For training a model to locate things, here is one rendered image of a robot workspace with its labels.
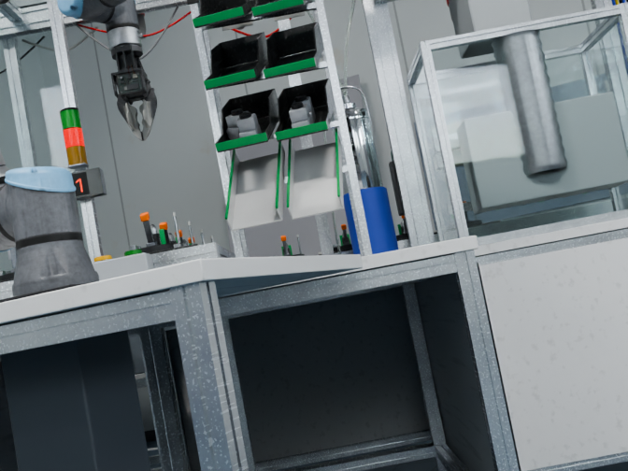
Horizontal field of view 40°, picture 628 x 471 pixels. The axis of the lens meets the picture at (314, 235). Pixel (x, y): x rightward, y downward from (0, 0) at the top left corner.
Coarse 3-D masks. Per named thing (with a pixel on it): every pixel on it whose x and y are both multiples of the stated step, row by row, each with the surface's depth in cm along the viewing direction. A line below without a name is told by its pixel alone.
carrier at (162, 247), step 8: (152, 224) 216; (176, 224) 219; (152, 232) 215; (160, 232) 220; (176, 232) 219; (136, 248) 215; (144, 248) 209; (152, 248) 209; (160, 248) 209; (168, 248) 210; (176, 248) 204
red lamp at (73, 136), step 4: (68, 128) 229; (72, 128) 229; (76, 128) 229; (80, 128) 231; (64, 132) 229; (68, 132) 229; (72, 132) 229; (76, 132) 229; (80, 132) 230; (64, 136) 229; (68, 136) 229; (72, 136) 229; (76, 136) 229; (80, 136) 230; (64, 140) 230; (68, 140) 229; (72, 140) 228; (76, 140) 229; (80, 140) 230; (68, 144) 229; (72, 144) 228; (76, 144) 229; (80, 144) 229
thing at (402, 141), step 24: (384, 24) 330; (384, 48) 329; (384, 72) 328; (384, 96) 327; (408, 120) 327; (408, 144) 326; (408, 168) 325; (408, 192) 324; (408, 216) 324; (432, 240) 323
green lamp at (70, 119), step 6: (60, 114) 231; (66, 114) 229; (72, 114) 229; (78, 114) 231; (66, 120) 229; (72, 120) 229; (78, 120) 231; (66, 126) 229; (72, 126) 229; (78, 126) 230
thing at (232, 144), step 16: (240, 96) 234; (256, 96) 234; (272, 96) 227; (224, 112) 225; (256, 112) 235; (272, 112) 222; (224, 128) 222; (272, 128) 218; (224, 144) 210; (240, 144) 210
